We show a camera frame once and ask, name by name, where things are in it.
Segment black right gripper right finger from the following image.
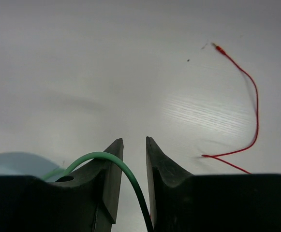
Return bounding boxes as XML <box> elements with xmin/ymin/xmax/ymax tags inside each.
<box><xmin>146</xmin><ymin>137</ymin><xmax>194</xmax><ymax>232</ymax></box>

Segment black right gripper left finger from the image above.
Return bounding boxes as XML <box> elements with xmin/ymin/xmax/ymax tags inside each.
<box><xmin>50</xmin><ymin>138</ymin><xmax>124</xmax><ymax>232</ymax></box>

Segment light blue headphones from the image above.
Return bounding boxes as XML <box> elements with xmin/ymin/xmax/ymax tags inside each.
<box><xmin>0</xmin><ymin>152</ymin><xmax>64</xmax><ymax>180</ymax></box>

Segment red headphone cable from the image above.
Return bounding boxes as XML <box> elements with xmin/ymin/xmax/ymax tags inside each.
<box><xmin>201</xmin><ymin>42</ymin><xmax>260</xmax><ymax>175</ymax></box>

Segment green headphone cable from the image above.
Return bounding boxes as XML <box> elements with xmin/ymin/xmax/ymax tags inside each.
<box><xmin>42</xmin><ymin>151</ymin><xmax>154</xmax><ymax>232</ymax></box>

